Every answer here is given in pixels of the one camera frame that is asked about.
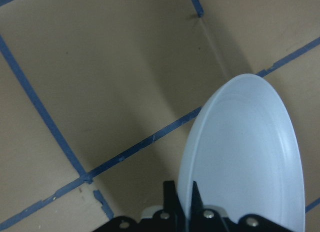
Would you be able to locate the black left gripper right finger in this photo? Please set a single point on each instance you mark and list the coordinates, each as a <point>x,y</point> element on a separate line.
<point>204,218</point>

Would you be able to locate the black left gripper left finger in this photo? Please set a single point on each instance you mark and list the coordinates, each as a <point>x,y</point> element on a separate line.
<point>172,213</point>

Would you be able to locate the light blue plate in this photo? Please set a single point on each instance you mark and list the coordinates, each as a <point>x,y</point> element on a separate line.
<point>243,154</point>

